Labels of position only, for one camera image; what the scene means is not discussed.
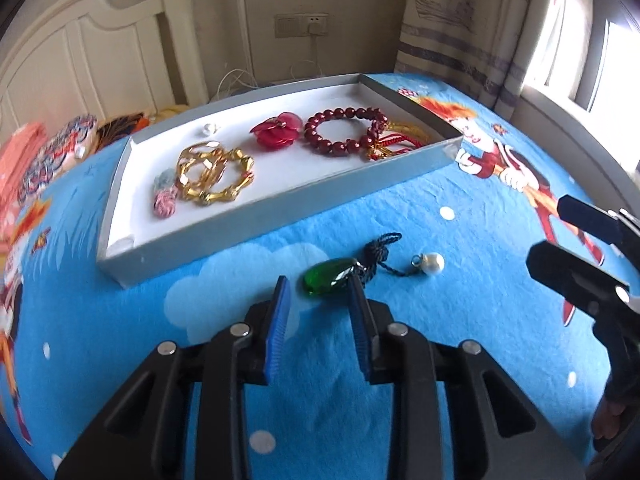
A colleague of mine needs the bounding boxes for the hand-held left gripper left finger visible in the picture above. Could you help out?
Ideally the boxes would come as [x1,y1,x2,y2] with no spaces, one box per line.
[55,276,292,480]

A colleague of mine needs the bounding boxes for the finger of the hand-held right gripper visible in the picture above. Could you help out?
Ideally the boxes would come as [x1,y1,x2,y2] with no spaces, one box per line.
[557,195,640,247]
[527,241,640,320]

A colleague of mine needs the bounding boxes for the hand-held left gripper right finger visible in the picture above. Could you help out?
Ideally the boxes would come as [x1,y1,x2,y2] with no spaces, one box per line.
[347,275,586,480]

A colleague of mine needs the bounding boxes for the green pendant with black cord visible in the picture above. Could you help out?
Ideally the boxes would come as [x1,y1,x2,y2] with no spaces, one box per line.
[302,232,416,298]

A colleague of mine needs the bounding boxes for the grey jewelry tray box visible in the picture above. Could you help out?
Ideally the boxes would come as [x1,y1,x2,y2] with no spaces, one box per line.
[96,72,463,290]

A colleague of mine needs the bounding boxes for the gold bamboo-shaped bracelet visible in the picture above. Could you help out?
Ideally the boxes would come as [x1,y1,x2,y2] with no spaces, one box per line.
[192,147,256,207]

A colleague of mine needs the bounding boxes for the pink braided ornament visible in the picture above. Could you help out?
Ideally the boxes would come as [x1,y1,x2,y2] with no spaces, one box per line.
[150,170,178,221]

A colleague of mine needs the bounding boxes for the red bead bracelet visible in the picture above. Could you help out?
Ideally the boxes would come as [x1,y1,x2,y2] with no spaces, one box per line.
[304,106,390,159]

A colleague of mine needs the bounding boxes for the red rose flower ornament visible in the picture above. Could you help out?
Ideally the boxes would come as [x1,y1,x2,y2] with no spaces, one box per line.
[250,111,302,151]

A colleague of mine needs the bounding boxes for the person's right hand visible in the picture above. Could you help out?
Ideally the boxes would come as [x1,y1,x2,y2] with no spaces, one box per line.
[590,399,627,456]

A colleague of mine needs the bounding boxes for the blue cartoon printed blanket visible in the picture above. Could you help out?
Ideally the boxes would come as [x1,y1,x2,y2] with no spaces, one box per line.
[0,72,640,480]

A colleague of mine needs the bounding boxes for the window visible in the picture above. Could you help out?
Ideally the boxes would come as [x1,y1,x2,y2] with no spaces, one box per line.
[520,0,640,126]

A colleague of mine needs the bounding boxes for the printed curtain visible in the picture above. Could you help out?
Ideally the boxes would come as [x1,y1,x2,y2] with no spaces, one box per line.
[394,0,556,121]

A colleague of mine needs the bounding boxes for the dark tasselled cloth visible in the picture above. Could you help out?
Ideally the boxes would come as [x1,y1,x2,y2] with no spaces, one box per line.
[95,114,151,151]

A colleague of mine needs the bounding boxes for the patterned folded cloth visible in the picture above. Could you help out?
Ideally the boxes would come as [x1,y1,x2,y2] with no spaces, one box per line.
[17,114,98,196]

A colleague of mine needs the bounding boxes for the pink folded quilt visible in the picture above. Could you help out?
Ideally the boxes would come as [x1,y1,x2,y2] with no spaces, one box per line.
[0,121,43,241]

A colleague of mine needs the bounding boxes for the white bed headboard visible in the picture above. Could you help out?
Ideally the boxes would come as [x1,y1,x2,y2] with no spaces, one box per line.
[0,0,211,131]

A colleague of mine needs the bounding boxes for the gold double ring bangle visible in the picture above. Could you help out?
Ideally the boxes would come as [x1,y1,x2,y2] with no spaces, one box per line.
[187,141,228,166]

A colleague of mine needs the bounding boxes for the red and gold cord ornament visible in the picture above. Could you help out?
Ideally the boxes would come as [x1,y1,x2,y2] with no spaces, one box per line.
[367,120,441,161]

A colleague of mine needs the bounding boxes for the white cable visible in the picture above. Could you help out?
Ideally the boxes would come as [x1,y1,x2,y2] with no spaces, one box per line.
[215,30,322,97]

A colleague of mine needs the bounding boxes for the wall socket panel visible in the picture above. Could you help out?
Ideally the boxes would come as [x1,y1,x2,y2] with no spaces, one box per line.
[274,12,330,38]

